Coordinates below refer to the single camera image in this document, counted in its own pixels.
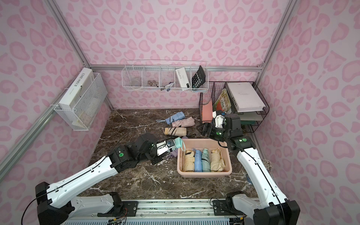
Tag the light blue umbrella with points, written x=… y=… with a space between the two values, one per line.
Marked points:
x=198 y=161
x=176 y=117

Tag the green red book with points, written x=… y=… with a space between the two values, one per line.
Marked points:
x=223 y=102

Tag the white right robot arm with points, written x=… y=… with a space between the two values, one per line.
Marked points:
x=261 y=180

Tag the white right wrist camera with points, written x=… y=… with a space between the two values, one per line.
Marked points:
x=219 y=118

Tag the black wire desk organizer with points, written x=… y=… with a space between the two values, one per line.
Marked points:
x=250 y=121

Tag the tan khaki umbrella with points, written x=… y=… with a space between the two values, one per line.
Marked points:
x=217 y=162

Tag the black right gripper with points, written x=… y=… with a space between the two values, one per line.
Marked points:
x=209 y=131

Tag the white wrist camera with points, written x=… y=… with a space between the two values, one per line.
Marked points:
x=165 y=146
x=219 y=118

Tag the pink umbrella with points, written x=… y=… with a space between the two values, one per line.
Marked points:
x=184 y=123

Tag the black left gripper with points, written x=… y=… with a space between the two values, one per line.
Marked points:
x=157 y=159

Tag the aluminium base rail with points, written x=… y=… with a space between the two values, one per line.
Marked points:
x=233 y=210

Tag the lavender purple umbrella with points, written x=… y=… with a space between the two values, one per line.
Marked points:
x=175 y=153

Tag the beige umbrella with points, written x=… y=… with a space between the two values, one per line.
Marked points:
x=189 y=161

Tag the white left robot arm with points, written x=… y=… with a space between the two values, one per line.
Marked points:
x=60 y=201

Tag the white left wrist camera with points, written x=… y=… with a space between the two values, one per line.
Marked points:
x=165 y=146

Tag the white long box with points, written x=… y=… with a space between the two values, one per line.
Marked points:
x=77 y=89

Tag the white wire wall basket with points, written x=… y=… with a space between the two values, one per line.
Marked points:
x=159 y=75

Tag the white mesh side basket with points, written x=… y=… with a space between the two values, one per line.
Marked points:
x=82 y=116

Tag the small white box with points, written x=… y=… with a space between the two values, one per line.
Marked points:
x=182 y=78

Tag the black calculator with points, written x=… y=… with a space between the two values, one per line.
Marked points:
x=198 y=78

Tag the pink plastic storage box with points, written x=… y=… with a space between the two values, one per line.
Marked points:
x=200 y=144

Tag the pink folder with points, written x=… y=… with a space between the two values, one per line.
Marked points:
x=206 y=112

